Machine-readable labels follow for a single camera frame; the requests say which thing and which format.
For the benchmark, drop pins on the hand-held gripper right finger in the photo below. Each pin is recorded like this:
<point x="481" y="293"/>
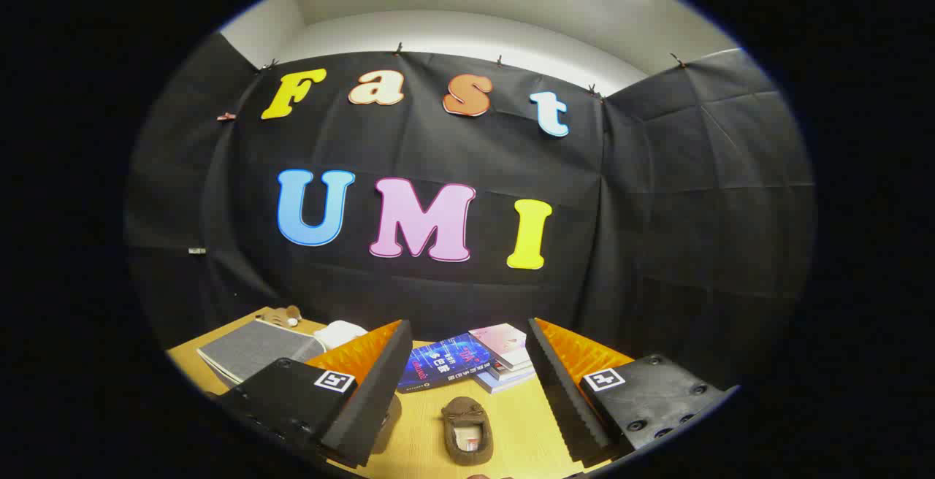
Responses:
<point x="562" y="399"/>

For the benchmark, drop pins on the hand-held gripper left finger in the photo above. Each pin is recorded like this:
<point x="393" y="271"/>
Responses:
<point x="369" y="406"/>

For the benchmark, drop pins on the brown fuzzy shoe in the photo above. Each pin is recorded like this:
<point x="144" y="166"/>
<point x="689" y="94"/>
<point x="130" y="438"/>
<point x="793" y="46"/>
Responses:
<point x="460" y="413"/>
<point x="391" y="420"/>

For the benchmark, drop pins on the grey fabric storage box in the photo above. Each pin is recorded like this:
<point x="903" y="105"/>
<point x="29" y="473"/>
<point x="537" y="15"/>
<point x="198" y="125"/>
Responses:
<point x="256" y="347"/>

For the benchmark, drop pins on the book with red black spine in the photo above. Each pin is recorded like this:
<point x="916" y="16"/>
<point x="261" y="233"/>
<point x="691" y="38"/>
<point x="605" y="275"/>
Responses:
<point x="515" y="371"/>

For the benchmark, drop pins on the light blue book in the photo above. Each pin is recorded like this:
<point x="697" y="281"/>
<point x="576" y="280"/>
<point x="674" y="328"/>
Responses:
<point x="508" y="384"/>

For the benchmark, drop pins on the white plush toy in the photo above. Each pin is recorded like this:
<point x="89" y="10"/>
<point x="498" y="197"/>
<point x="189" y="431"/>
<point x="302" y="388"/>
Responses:
<point x="340" y="334"/>

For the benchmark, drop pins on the pink book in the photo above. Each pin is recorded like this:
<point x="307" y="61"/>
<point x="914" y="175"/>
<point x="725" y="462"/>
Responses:
<point x="500" y="340"/>

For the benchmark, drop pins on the small brown plush toy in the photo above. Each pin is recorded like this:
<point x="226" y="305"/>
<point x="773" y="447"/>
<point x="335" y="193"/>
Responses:
<point x="274" y="316"/>

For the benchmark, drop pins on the black backdrop cloth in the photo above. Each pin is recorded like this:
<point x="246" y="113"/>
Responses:
<point x="453" y="150"/>

